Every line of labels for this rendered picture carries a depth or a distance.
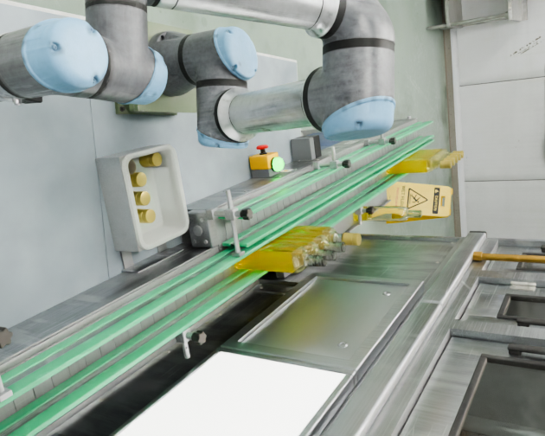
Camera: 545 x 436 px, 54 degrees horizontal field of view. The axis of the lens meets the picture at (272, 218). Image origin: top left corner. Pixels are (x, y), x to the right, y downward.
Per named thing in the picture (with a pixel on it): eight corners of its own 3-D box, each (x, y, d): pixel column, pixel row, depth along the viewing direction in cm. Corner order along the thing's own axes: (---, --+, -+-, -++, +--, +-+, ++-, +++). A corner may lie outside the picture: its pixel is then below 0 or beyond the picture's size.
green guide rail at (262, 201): (217, 219, 138) (243, 219, 134) (217, 214, 138) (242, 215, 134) (418, 124, 280) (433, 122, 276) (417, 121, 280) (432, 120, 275)
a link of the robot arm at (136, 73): (170, 17, 70) (104, -5, 61) (173, 105, 71) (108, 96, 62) (128, 27, 74) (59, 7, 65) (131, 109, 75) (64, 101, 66)
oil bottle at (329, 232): (267, 247, 159) (333, 251, 148) (265, 229, 158) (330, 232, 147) (277, 241, 164) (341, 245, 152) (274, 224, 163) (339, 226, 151)
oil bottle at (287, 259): (234, 269, 145) (304, 274, 134) (230, 249, 144) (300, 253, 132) (246, 261, 150) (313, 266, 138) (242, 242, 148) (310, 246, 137)
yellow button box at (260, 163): (250, 177, 174) (270, 177, 170) (246, 155, 172) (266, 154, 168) (261, 173, 180) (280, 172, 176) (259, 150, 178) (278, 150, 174)
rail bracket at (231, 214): (213, 256, 136) (253, 259, 130) (201, 191, 132) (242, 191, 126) (220, 252, 139) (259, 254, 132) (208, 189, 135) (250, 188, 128)
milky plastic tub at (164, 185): (116, 252, 127) (143, 253, 122) (95, 157, 121) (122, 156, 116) (165, 229, 141) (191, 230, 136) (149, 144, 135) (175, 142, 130)
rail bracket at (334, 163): (311, 170, 183) (348, 169, 176) (309, 149, 181) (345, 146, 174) (317, 168, 186) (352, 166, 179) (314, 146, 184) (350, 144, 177)
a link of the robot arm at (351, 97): (230, 88, 130) (411, 43, 86) (231, 150, 131) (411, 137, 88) (185, 84, 123) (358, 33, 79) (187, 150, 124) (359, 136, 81)
